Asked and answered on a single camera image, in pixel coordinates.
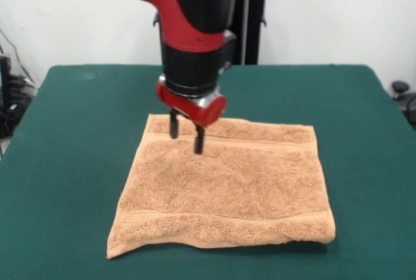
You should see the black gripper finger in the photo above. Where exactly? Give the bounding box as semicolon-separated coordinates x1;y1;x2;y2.
193;123;205;156
168;108;180;140

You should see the grey cable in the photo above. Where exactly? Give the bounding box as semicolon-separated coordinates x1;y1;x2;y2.
0;28;33;83

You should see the black office chair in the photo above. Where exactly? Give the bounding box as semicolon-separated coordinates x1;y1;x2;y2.
391;80;416;131

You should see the black computer tower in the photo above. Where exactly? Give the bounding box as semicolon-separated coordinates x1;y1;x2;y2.
0;55;13;112

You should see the black equipment pile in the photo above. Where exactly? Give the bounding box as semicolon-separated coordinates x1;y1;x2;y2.
0;75;38;138

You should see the dark green table cloth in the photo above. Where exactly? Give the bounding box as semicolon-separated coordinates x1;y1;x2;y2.
0;64;416;280

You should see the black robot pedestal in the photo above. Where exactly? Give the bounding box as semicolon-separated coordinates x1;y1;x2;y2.
152;0;282;66

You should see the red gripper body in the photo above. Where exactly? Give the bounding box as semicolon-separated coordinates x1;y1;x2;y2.
155;75;228;128

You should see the tan terry towel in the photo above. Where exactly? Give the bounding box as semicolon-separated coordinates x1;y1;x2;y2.
106;113;336;260

